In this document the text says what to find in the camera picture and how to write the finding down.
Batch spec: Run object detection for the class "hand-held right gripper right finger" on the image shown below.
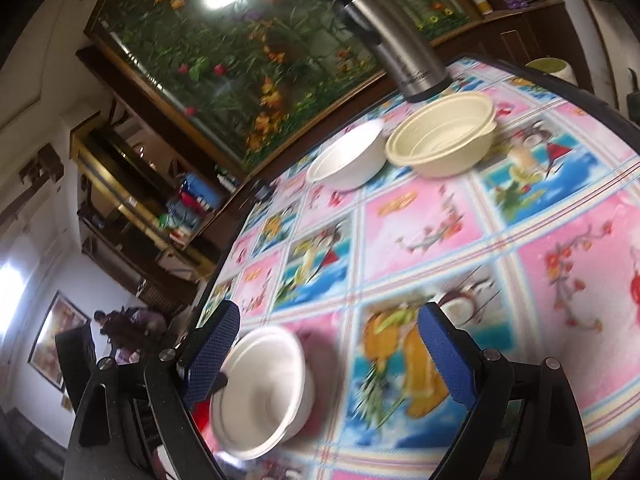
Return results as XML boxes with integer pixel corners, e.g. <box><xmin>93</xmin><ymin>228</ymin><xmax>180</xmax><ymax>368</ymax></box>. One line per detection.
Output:
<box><xmin>417</xmin><ymin>301</ymin><xmax>592</xmax><ymax>480</ymax></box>

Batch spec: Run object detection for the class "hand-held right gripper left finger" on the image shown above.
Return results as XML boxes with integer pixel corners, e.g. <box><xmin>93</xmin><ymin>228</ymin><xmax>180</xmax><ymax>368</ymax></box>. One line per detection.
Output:
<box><xmin>62</xmin><ymin>300</ymin><xmax>242</xmax><ymax>480</ymax></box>

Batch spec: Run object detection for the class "large red plastic plate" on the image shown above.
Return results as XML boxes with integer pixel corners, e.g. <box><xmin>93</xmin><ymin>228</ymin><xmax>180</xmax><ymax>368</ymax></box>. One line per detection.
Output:
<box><xmin>190</xmin><ymin>401</ymin><xmax>213</xmax><ymax>441</ymax></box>

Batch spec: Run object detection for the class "large cream ribbed bowl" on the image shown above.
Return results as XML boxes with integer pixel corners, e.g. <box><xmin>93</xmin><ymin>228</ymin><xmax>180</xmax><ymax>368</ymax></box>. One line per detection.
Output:
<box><xmin>385</xmin><ymin>91</ymin><xmax>498</xmax><ymax>179</ymax></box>

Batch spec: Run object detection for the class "printed fruit tablecloth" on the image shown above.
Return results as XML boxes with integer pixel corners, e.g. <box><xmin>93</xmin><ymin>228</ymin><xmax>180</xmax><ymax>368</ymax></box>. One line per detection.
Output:
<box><xmin>197</xmin><ymin>56</ymin><xmax>640</xmax><ymax>480</ymax></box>

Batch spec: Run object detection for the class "blue thermos flask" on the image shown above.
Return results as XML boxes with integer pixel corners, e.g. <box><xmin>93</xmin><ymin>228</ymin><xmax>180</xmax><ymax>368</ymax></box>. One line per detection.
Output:
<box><xmin>181</xmin><ymin>174</ymin><xmax>222</xmax><ymax>211</ymax></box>

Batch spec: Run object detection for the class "pale green jar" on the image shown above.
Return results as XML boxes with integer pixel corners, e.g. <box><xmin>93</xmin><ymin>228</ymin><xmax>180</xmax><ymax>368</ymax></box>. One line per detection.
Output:
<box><xmin>525</xmin><ymin>57</ymin><xmax>574</xmax><ymax>84</ymax></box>

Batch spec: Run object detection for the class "flower display glass panel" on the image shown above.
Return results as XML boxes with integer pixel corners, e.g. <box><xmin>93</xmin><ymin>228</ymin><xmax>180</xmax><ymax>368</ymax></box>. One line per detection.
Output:
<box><xmin>84</xmin><ymin>0</ymin><xmax>483</xmax><ymax>177</ymax></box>

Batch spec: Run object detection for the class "stainless steel thermos jug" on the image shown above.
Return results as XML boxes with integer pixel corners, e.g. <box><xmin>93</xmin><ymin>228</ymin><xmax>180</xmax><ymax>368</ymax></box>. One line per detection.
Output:
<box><xmin>322</xmin><ymin>0</ymin><xmax>452</xmax><ymax>104</ymax></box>

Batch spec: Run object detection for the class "wooden partition cabinet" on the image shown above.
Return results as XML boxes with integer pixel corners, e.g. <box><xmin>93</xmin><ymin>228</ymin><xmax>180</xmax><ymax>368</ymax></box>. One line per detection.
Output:
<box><xmin>75</xmin><ymin>0</ymin><xmax>596</xmax><ymax>281</ymax></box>

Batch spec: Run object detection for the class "framed wall picture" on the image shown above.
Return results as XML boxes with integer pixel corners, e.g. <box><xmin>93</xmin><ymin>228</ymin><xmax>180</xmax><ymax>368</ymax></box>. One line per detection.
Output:
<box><xmin>27</xmin><ymin>290</ymin><xmax>92</xmax><ymax>392</ymax></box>

